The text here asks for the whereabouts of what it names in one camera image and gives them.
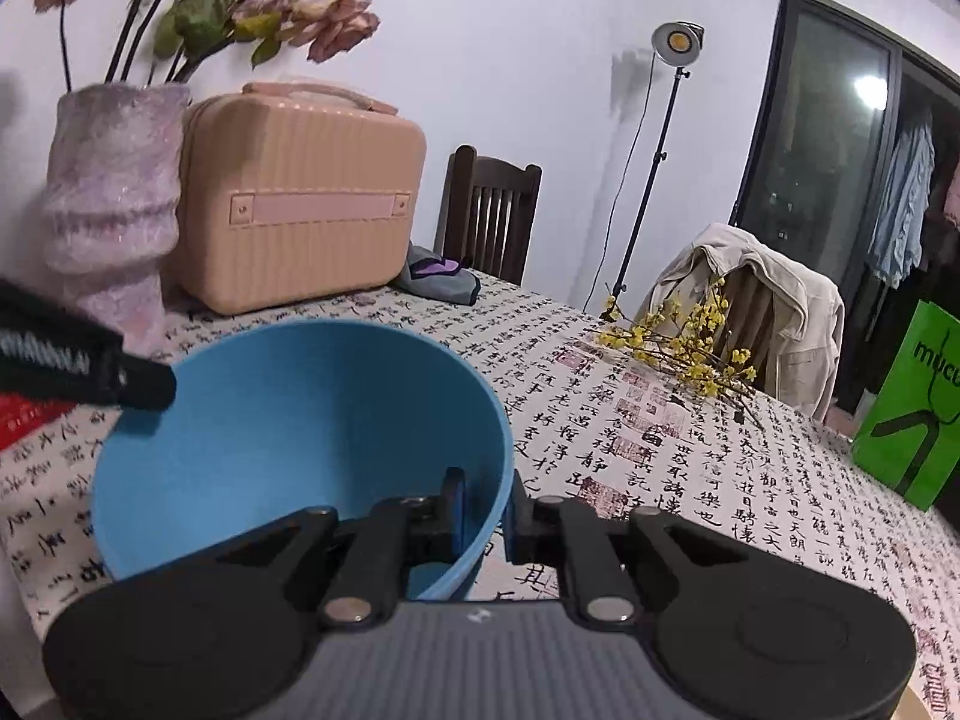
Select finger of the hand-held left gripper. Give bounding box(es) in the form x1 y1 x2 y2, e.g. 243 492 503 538
120 352 177 413

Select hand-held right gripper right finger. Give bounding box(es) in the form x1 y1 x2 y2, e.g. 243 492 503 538
501 471 755 629

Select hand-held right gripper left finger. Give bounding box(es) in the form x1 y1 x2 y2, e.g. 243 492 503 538
214 467 467 631

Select blue bowl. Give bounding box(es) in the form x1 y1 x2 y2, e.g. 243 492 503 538
91 320 515 601

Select red flat box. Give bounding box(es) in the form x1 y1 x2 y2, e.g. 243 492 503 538
0 397 76 451

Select calligraphy print tablecloth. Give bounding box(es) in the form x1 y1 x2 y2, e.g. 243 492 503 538
0 270 960 720

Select mottled lilac vase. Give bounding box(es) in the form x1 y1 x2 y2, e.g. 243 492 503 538
41 82 192 353

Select grey and purple cloth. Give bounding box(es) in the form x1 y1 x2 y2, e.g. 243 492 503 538
394 244 482 306

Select yellow flower branch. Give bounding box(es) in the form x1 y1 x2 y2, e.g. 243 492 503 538
598 277 766 428

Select tan hard case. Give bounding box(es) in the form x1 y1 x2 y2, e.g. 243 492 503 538
165 81 427 316

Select brown slatted chair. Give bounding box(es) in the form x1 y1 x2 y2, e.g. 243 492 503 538
716 266 777 391

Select dark wooden chair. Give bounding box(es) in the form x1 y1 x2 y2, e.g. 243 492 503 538
433 145 542 286

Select beige jacket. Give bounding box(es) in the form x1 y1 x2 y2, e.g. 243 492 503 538
646 223 845 421

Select pink artificial flowers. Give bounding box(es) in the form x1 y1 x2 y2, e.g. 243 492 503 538
26 0 406 91

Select green paper bag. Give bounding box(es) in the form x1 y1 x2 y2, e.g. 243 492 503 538
851 300 960 511

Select hanging denim shirt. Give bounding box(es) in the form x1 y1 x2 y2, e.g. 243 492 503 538
870 116 937 290

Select studio lamp on stand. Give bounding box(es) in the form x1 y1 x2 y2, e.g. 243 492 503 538
600 21 706 320

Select black sliding door frame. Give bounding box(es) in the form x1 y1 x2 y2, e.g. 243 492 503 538
731 0 960 421

